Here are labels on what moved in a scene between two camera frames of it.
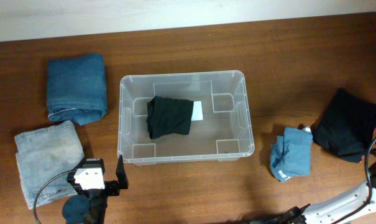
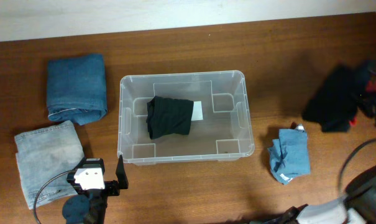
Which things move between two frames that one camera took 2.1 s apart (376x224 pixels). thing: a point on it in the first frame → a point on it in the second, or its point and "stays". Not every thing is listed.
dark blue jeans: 77,89 stays
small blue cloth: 291,156 stays
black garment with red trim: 347,126 → 351,86
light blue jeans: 43,154 stays
